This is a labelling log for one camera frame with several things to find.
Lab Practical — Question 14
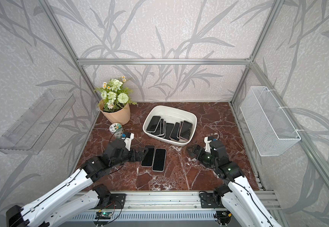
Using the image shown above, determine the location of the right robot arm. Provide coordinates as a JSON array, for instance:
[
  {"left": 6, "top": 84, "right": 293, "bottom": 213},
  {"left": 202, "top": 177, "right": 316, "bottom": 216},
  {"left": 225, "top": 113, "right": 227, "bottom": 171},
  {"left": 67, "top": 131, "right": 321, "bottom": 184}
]
[{"left": 187, "top": 136, "right": 281, "bottom": 227}]

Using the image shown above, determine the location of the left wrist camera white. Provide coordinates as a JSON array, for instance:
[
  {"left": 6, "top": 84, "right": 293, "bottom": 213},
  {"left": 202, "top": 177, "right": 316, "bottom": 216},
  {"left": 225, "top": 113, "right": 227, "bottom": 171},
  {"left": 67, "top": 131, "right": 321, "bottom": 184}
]
[{"left": 122, "top": 132, "right": 134, "bottom": 151}]

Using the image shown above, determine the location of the white wire mesh basket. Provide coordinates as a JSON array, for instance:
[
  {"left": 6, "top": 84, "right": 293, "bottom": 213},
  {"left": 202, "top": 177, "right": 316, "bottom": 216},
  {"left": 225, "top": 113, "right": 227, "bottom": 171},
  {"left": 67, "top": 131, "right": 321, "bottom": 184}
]
[{"left": 240, "top": 86, "right": 301, "bottom": 157}]

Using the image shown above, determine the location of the phone with pink case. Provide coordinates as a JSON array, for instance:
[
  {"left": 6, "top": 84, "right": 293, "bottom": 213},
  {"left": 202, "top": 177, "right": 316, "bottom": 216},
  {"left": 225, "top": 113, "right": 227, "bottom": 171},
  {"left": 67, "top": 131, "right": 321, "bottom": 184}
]
[{"left": 141, "top": 145, "right": 155, "bottom": 167}]

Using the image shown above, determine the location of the black phone in box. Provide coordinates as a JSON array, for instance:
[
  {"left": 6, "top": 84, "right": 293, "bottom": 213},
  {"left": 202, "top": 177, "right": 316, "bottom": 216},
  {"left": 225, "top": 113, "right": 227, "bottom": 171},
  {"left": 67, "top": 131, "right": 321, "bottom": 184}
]
[
  {"left": 179, "top": 121, "right": 193, "bottom": 141},
  {"left": 146, "top": 115, "right": 161, "bottom": 132}
]

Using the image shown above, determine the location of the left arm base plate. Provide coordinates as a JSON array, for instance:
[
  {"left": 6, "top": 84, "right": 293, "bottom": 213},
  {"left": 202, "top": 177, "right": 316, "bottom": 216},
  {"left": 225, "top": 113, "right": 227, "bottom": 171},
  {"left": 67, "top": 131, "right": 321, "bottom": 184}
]
[{"left": 95, "top": 194, "right": 126, "bottom": 209}]

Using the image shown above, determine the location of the clear plastic wall shelf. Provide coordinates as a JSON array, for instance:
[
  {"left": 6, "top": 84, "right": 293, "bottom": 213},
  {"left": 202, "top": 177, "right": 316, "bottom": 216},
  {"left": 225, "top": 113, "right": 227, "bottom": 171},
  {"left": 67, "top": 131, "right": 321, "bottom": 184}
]
[{"left": 0, "top": 89, "right": 76, "bottom": 155}]

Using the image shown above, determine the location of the white plastic storage box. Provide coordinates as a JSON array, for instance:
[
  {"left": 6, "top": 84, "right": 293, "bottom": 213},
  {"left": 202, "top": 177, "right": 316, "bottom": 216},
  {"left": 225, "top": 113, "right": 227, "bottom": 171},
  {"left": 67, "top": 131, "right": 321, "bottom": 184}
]
[{"left": 142, "top": 106, "right": 197, "bottom": 147}]

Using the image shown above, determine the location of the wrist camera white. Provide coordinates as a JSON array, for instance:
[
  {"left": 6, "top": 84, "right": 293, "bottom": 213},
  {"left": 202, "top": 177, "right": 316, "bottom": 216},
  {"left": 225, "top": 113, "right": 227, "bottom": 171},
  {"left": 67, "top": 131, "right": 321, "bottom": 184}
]
[
  {"left": 204, "top": 136, "right": 214, "bottom": 153},
  {"left": 122, "top": 132, "right": 134, "bottom": 151}
]

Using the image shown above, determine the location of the right circuit board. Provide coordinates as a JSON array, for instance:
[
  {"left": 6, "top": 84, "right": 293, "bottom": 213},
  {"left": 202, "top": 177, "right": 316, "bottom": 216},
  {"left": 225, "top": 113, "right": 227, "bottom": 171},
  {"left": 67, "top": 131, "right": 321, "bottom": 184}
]
[{"left": 214, "top": 211, "right": 232, "bottom": 221}]

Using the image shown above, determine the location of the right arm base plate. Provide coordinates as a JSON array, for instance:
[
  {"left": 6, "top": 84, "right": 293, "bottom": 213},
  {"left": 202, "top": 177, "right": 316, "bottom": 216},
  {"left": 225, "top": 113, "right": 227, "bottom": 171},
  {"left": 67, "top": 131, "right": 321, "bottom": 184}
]
[{"left": 198, "top": 191, "right": 224, "bottom": 209}]

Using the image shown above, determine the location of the left green circuit board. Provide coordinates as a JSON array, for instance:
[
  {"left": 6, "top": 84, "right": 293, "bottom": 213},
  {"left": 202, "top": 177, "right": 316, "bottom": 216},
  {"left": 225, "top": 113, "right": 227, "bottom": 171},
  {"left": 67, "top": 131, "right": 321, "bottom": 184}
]
[{"left": 95, "top": 210, "right": 113, "bottom": 220}]

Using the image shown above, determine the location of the phone with light blue case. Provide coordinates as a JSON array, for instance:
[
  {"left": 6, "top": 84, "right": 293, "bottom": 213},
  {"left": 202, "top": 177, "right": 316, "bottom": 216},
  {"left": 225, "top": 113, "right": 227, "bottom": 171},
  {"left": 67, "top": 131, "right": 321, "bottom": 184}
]
[{"left": 152, "top": 148, "right": 166, "bottom": 172}]

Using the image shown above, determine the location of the potted artificial flower plant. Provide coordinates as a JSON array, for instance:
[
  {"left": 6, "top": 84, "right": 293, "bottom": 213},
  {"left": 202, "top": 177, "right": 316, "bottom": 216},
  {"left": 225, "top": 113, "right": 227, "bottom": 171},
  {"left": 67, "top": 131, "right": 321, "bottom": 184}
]
[{"left": 95, "top": 76, "right": 136, "bottom": 125}]

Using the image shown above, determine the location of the black phone in box right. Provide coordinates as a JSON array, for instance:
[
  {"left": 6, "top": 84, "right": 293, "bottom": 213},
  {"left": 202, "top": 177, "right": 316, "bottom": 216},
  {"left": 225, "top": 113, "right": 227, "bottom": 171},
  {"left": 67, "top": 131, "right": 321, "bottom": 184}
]
[{"left": 179, "top": 121, "right": 193, "bottom": 141}]

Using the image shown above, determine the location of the small patterned can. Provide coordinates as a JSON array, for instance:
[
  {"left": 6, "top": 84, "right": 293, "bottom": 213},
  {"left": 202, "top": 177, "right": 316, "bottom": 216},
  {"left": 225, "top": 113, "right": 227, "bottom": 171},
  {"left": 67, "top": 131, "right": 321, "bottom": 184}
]
[{"left": 109, "top": 123, "right": 124, "bottom": 139}]

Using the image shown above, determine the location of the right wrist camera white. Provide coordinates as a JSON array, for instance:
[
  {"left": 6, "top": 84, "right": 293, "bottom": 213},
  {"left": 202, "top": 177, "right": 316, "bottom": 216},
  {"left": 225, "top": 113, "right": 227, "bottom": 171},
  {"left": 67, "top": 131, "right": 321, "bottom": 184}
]
[{"left": 204, "top": 136, "right": 214, "bottom": 153}]

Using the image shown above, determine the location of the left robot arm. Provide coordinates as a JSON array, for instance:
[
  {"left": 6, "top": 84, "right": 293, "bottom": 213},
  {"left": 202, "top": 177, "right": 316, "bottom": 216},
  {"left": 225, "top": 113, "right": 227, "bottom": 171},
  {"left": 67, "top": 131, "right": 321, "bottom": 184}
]
[{"left": 6, "top": 138, "right": 148, "bottom": 227}]

